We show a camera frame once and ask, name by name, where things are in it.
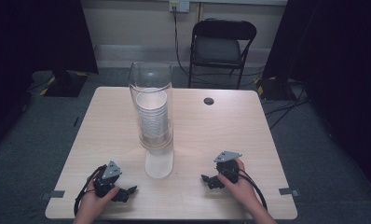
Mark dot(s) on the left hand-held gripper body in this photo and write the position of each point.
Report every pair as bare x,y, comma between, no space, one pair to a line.
111,170

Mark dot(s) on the black folding chair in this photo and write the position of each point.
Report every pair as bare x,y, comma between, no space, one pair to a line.
224,29

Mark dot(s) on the white wall outlet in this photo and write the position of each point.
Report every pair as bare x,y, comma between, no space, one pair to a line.
183,5

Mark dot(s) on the person's right hand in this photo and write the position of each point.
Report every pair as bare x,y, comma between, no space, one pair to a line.
242,193

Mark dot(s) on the black curtain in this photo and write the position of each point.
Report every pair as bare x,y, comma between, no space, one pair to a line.
34,31
329,46

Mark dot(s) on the clear tube cup dispenser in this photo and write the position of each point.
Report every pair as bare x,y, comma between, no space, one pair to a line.
149,74

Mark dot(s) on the person's left hand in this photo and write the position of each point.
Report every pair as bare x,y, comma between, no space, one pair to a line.
92,203

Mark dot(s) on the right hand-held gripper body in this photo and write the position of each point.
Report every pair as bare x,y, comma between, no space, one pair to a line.
227,169

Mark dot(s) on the grey tape strip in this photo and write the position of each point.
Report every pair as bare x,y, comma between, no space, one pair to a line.
53,194
287,191

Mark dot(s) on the black stand base yellow tape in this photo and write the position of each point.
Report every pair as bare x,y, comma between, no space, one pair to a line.
65,87
273,88

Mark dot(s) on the stack of white paper cups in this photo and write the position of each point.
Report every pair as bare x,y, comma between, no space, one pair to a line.
152,118

